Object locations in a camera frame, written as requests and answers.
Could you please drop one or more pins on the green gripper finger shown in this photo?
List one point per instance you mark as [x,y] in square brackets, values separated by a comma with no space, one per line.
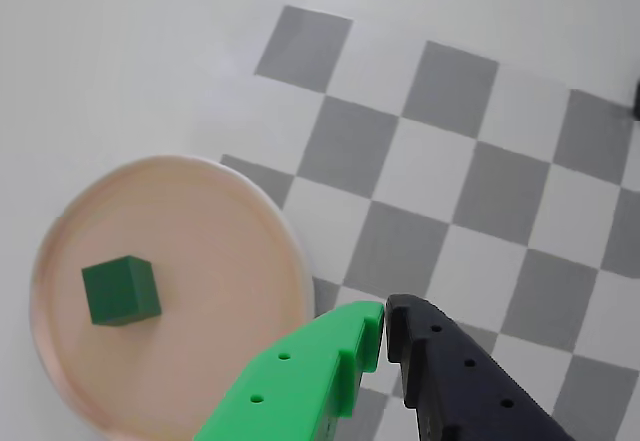
[300,386]

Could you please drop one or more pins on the beige round plate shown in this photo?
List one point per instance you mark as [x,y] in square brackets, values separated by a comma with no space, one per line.
[200,241]

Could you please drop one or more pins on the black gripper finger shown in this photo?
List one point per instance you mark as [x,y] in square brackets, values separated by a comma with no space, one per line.
[465,391]

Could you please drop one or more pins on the green dice cube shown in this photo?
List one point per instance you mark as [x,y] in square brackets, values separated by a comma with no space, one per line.
[120,291]

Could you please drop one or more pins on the black cross-shaped stand base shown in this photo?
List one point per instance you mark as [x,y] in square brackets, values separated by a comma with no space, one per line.
[636,101]

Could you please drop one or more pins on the grey white checkerboard mat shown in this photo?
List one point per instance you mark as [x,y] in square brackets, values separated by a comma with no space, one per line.
[450,171]

